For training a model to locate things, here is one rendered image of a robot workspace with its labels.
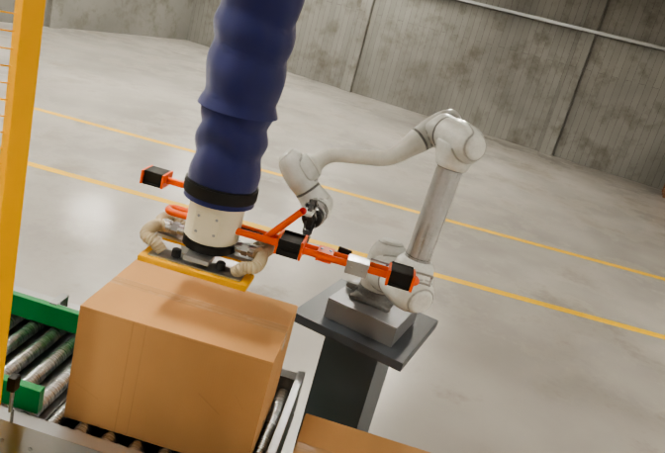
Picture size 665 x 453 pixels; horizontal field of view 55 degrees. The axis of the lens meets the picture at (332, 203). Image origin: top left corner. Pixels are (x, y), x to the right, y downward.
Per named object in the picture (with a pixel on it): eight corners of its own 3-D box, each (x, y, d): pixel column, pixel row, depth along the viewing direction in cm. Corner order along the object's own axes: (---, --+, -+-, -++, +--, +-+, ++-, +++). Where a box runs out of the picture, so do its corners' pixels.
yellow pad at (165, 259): (136, 260, 189) (139, 244, 188) (149, 248, 199) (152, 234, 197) (244, 293, 187) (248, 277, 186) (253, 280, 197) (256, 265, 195)
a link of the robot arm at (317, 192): (311, 229, 238) (292, 200, 236) (318, 218, 253) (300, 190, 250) (335, 216, 235) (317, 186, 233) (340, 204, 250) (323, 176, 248)
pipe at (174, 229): (141, 246, 190) (143, 229, 188) (172, 223, 214) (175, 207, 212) (249, 279, 188) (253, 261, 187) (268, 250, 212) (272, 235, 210)
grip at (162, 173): (139, 183, 222) (141, 169, 220) (148, 177, 230) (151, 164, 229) (161, 189, 221) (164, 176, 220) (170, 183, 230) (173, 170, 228)
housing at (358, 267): (342, 273, 193) (346, 259, 192) (345, 265, 200) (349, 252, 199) (365, 279, 193) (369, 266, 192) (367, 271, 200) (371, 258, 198)
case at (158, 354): (62, 416, 200) (79, 305, 189) (120, 354, 238) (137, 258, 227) (245, 473, 197) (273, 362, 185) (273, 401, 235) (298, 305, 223)
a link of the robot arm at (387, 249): (385, 278, 281) (399, 233, 275) (405, 299, 266) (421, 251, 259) (353, 276, 274) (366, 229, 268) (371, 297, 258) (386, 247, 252)
